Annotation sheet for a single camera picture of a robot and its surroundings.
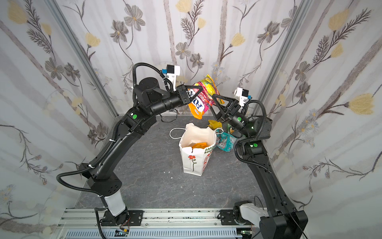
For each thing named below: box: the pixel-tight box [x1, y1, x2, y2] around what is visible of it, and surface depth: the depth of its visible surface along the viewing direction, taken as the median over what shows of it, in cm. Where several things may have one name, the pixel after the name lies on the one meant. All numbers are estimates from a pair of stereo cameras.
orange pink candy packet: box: [188, 74, 225, 120], surface depth 54 cm
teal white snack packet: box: [216, 131, 238, 152], surface depth 101 cm
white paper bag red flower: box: [169, 122, 224, 177], surface depth 81 cm
